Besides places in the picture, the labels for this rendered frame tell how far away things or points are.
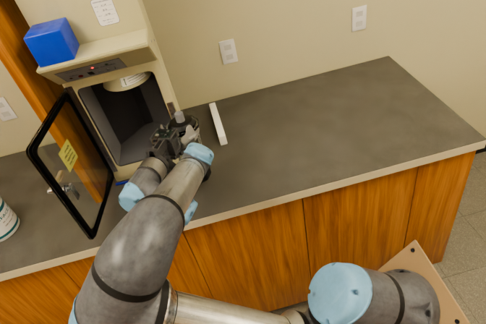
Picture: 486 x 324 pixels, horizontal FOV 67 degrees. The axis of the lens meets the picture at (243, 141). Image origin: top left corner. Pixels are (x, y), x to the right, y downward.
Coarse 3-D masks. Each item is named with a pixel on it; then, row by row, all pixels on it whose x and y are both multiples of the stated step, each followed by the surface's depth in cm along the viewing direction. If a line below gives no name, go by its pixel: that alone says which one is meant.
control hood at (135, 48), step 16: (144, 32) 111; (80, 48) 110; (96, 48) 107; (112, 48) 105; (128, 48) 104; (144, 48) 106; (64, 64) 104; (80, 64) 105; (128, 64) 115; (64, 80) 114
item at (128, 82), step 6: (144, 72) 129; (150, 72) 132; (120, 78) 125; (126, 78) 125; (132, 78) 126; (138, 78) 127; (144, 78) 128; (108, 84) 127; (114, 84) 126; (120, 84) 125; (126, 84) 125; (132, 84) 126; (138, 84) 127; (108, 90) 128; (114, 90) 126; (120, 90) 126
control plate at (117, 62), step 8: (96, 64) 108; (104, 64) 110; (112, 64) 111; (120, 64) 113; (64, 72) 108; (72, 72) 109; (80, 72) 111; (96, 72) 114; (104, 72) 116; (72, 80) 115
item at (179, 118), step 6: (174, 114) 118; (180, 114) 117; (174, 120) 120; (180, 120) 118; (186, 120) 119; (192, 120) 119; (168, 126) 120; (174, 126) 118; (180, 126) 117; (186, 126) 117; (192, 126) 118
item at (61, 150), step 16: (64, 112) 115; (64, 128) 114; (80, 128) 124; (48, 144) 105; (64, 144) 113; (80, 144) 122; (32, 160) 97; (48, 160) 104; (64, 160) 111; (80, 160) 120; (96, 160) 131; (64, 176) 110; (80, 176) 119; (96, 176) 129; (80, 192) 117; (96, 192) 127; (80, 208) 116; (96, 208) 126
